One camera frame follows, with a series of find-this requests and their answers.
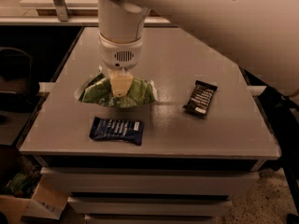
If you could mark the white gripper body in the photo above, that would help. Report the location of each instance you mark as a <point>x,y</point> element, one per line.
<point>121,54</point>

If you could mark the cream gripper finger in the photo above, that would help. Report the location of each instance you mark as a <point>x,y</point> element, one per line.
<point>120,81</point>

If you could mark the green jalapeno chip bag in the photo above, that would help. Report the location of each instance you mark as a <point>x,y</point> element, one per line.
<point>97,90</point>

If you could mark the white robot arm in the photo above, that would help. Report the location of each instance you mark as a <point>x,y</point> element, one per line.
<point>261,36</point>

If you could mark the blue rxbar blueberry bar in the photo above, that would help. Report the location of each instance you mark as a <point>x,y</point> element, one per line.
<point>117,130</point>

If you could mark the dark chocolate rxbar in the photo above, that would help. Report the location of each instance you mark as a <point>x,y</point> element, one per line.
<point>200,98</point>

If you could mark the grey drawer cabinet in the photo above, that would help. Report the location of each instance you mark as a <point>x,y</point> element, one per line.
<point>187,169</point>

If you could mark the black chair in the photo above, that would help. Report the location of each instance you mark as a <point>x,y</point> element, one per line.
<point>18,84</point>

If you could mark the cardboard box with snacks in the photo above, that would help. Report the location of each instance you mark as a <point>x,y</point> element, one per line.
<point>29,195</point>

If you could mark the metal bracket left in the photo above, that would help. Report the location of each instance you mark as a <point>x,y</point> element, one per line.
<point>61,10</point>

